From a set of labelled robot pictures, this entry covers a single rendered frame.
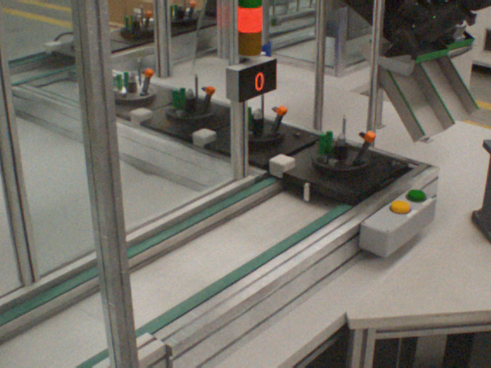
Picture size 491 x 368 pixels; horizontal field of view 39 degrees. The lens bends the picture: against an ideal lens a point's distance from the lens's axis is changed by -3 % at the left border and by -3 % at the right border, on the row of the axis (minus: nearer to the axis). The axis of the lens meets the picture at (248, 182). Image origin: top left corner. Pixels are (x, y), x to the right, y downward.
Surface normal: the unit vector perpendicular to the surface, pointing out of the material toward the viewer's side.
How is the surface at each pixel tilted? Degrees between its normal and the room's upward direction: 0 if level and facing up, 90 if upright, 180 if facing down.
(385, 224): 0
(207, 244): 0
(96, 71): 90
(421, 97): 45
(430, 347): 0
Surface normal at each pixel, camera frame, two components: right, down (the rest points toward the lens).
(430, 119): 0.44, -0.40
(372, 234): -0.65, 0.33
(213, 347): 0.75, 0.29
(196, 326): 0.00, -0.90
